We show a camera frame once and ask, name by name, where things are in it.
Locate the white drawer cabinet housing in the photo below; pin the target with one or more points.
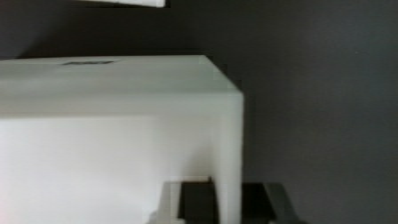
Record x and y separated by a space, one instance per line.
141 3

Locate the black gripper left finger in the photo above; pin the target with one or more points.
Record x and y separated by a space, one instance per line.
187 204

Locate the white drawer box with knob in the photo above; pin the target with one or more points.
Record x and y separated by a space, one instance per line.
120 124

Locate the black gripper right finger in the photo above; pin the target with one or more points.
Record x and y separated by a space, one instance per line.
267 206

